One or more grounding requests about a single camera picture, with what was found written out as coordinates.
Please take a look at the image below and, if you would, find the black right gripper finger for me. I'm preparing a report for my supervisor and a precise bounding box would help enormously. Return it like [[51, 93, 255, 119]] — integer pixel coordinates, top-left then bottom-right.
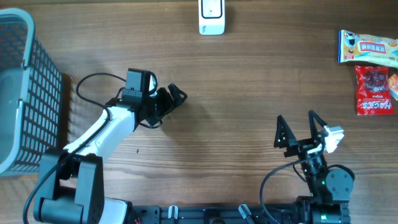
[[274, 115, 298, 148], [308, 110, 328, 144]]

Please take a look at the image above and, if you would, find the red snack packet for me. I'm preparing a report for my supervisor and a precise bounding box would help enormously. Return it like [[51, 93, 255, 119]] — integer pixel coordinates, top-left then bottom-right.
[[354, 65, 394, 115]]

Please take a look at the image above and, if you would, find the cream snack bag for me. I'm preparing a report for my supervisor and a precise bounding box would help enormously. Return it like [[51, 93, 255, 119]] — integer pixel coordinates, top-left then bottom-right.
[[337, 30, 397, 68]]

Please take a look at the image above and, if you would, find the orange small box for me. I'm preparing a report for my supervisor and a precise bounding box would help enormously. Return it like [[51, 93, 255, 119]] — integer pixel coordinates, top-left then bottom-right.
[[388, 74, 398, 101]]

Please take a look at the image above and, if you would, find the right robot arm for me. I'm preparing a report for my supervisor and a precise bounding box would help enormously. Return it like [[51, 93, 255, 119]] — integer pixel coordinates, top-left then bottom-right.
[[274, 110, 355, 223]]

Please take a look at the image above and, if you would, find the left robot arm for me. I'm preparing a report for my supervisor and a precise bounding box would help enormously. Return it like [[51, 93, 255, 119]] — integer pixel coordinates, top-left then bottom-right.
[[22, 68, 188, 223]]

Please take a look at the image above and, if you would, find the white barcode scanner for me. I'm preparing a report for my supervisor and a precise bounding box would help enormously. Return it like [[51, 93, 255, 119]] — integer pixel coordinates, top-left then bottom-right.
[[198, 0, 226, 35]]

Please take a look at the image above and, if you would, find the grey plastic shopping basket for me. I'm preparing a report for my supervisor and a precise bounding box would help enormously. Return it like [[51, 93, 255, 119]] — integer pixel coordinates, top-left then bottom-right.
[[1, 8, 64, 177]]

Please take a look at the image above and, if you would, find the black right camera cable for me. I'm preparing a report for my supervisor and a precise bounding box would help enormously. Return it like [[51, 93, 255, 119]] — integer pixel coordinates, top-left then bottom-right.
[[259, 146, 326, 224]]

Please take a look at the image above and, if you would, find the black camera cable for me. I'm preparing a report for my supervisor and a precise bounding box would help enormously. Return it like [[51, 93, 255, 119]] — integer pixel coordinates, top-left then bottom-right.
[[259, 146, 326, 224], [22, 72, 164, 224]]

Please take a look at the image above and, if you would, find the black left camera cable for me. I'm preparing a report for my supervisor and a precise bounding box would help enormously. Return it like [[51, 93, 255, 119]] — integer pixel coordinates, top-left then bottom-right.
[[22, 72, 164, 224]]

